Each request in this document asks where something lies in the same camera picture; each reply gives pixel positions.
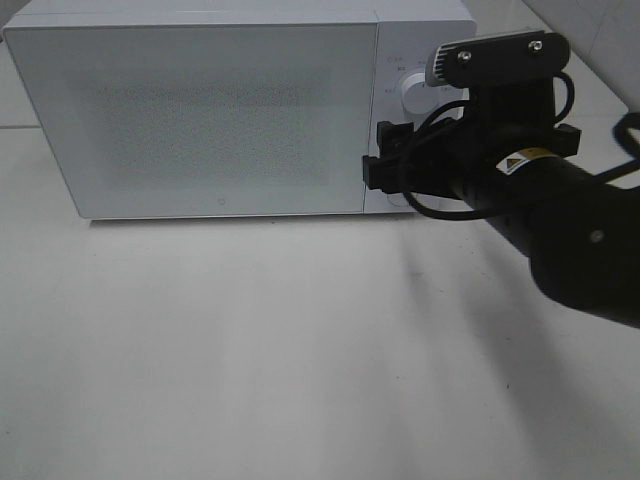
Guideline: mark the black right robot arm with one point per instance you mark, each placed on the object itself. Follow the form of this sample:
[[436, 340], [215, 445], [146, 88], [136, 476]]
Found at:
[[507, 160]]

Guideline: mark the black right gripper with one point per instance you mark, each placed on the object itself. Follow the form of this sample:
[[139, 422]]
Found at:
[[518, 98]]

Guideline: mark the white microwave oven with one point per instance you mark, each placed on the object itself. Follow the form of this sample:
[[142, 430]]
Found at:
[[407, 34]]

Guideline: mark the white microwave door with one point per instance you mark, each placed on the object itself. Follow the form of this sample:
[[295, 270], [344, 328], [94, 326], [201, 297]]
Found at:
[[203, 121]]

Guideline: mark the white upper microwave knob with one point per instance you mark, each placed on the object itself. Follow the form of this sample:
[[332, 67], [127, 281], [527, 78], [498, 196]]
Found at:
[[417, 96]]

